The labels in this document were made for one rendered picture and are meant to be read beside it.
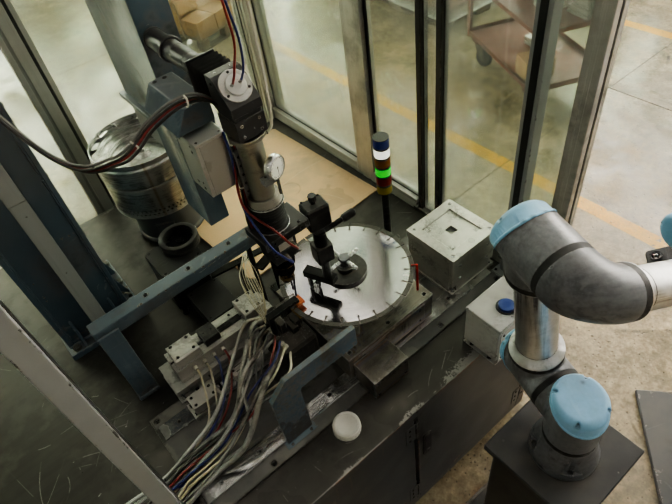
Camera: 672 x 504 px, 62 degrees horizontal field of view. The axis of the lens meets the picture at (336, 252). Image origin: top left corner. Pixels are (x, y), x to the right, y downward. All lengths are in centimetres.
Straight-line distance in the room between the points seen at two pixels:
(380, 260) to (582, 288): 69
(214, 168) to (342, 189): 96
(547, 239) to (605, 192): 228
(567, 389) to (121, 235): 152
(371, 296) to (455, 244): 32
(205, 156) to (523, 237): 58
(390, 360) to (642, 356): 136
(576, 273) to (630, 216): 221
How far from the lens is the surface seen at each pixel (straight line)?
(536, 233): 94
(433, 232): 161
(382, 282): 142
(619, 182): 328
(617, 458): 147
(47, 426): 173
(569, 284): 90
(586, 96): 128
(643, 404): 243
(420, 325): 157
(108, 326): 142
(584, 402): 125
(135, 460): 107
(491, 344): 147
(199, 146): 106
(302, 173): 210
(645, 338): 263
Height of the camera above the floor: 204
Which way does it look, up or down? 46 degrees down
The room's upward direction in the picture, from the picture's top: 10 degrees counter-clockwise
